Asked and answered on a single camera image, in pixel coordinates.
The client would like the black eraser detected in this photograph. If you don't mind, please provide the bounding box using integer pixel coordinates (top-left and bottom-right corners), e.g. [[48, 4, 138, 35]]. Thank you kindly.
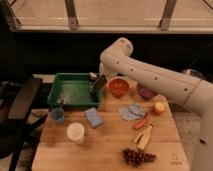
[[93, 75, 107, 89]]

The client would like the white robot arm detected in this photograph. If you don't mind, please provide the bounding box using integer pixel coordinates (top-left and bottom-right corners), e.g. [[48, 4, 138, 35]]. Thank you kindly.
[[99, 38, 213, 171]]

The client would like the metal spoon in tray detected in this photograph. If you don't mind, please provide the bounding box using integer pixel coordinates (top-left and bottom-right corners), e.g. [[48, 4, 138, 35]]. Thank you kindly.
[[89, 72, 98, 103]]

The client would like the green plastic tray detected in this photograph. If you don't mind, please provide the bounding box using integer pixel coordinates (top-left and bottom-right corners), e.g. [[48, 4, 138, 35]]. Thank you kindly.
[[47, 73, 102, 109]]

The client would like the orange bowl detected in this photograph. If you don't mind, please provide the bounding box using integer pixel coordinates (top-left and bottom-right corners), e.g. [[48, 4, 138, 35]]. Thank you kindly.
[[109, 79, 129, 98]]

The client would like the blue sponge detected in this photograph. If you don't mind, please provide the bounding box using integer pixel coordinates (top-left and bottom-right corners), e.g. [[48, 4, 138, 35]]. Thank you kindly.
[[85, 108, 103, 128]]

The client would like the blue crumpled cloth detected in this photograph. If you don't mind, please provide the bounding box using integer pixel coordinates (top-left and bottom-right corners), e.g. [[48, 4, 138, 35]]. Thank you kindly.
[[119, 103, 145, 121]]

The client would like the purple bowl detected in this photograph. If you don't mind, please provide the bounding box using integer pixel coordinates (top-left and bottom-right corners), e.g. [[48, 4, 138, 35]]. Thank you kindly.
[[137, 84, 157, 100]]

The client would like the metal fork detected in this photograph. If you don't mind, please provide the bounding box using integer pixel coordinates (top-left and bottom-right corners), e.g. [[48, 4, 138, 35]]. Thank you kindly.
[[58, 95, 66, 108]]

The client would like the wooden cutting board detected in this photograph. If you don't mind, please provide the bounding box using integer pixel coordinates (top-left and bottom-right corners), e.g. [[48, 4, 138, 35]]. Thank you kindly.
[[32, 81, 189, 171]]

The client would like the orange carrot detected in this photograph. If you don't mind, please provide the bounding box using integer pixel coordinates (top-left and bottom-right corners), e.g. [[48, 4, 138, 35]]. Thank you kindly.
[[133, 114, 150, 130]]

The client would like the white paper cup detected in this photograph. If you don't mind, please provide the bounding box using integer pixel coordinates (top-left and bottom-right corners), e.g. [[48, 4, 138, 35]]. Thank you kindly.
[[67, 123, 85, 144]]

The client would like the small blue cup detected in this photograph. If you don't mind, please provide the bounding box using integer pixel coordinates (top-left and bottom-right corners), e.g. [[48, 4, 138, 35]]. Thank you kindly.
[[51, 108, 64, 124]]

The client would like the apple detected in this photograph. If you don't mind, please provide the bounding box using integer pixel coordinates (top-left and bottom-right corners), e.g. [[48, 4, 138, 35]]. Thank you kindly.
[[153, 102, 166, 115]]

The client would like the yellow banana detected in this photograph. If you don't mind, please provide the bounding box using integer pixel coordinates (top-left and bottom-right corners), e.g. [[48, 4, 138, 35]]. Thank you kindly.
[[134, 124, 153, 150]]

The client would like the bunch of dark grapes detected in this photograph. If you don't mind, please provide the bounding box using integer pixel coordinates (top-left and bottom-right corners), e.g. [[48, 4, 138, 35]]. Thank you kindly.
[[122, 148, 157, 167]]

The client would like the grey round plate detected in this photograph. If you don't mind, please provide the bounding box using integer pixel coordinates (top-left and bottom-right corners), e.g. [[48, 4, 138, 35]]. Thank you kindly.
[[182, 69, 204, 79]]

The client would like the black office chair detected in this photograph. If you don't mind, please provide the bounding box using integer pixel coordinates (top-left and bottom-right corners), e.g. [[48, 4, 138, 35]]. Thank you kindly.
[[0, 78, 47, 171]]

